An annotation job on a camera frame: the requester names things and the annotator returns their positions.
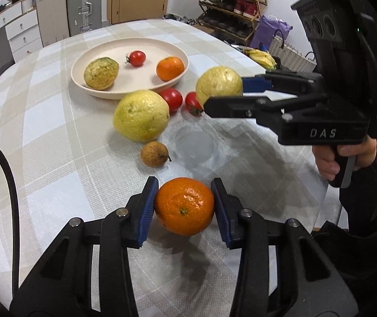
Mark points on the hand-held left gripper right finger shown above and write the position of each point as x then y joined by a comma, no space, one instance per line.
223,211

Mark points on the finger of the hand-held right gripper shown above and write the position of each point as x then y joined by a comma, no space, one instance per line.
274,81
234,107

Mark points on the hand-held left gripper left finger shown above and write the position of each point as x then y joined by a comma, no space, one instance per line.
147,211

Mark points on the orange mandarin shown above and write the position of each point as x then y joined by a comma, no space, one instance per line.
184,206
170,68

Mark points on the cream round plate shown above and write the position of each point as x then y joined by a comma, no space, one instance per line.
142,72

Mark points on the red cherry tomato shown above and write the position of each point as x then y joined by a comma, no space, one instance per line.
136,58
192,103
172,100

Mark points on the green-yellow wrinkled passion fruit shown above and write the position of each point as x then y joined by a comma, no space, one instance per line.
101,74

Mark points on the person's right forearm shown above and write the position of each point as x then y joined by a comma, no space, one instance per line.
373,198

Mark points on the person's right hand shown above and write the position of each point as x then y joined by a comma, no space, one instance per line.
323,161

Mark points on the yellow bag on floor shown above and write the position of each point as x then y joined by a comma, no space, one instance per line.
261,57

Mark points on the woven basket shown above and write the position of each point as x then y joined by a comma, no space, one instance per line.
294,56

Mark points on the purple bag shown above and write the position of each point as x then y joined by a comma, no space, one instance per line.
270,33

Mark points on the brown longan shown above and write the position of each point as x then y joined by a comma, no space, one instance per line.
153,154

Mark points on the shoes on floor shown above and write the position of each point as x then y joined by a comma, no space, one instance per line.
178,18

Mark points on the person's dark clothing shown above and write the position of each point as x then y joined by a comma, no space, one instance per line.
373,270

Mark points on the silver suitcase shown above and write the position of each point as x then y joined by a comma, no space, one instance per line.
84,5

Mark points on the beige suitcase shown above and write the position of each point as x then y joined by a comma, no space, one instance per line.
53,13

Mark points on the white drawer cabinet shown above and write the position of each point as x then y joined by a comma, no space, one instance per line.
25,36

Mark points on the white desk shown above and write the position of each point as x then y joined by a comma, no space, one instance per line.
0,19

